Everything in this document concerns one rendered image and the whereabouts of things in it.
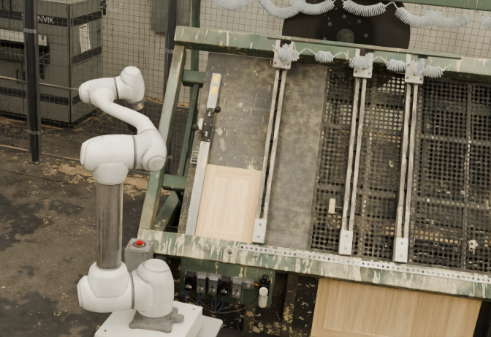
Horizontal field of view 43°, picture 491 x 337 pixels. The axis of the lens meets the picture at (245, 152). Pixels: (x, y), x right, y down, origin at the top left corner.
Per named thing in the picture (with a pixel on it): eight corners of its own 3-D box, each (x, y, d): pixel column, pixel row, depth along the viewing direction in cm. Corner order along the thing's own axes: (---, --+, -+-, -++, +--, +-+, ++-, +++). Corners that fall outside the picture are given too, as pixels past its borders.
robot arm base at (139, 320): (180, 335, 264) (180, 323, 262) (127, 328, 265) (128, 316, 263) (187, 311, 281) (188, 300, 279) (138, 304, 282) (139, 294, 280)
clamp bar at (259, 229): (248, 243, 337) (247, 235, 314) (276, 45, 373) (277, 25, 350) (267, 245, 336) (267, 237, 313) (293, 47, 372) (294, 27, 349)
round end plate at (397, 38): (275, 92, 409) (288, -35, 380) (275, 90, 414) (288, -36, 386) (398, 107, 403) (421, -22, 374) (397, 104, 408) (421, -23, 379)
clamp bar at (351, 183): (334, 254, 333) (338, 247, 311) (354, 53, 369) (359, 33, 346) (353, 257, 332) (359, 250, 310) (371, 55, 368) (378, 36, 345)
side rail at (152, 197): (142, 231, 347) (138, 227, 337) (177, 52, 380) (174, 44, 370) (153, 232, 347) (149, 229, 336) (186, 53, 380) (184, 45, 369)
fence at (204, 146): (185, 235, 340) (185, 234, 336) (213, 75, 368) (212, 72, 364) (194, 237, 339) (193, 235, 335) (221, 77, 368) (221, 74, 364)
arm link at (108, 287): (133, 317, 260) (78, 324, 253) (128, 296, 275) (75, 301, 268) (139, 142, 234) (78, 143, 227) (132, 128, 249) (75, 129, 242)
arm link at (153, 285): (177, 316, 266) (179, 270, 259) (133, 321, 261) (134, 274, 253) (169, 295, 281) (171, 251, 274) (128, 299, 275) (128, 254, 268)
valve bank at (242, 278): (173, 310, 328) (174, 270, 320) (179, 294, 341) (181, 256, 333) (268, 324, 324) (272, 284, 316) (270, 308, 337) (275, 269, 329)
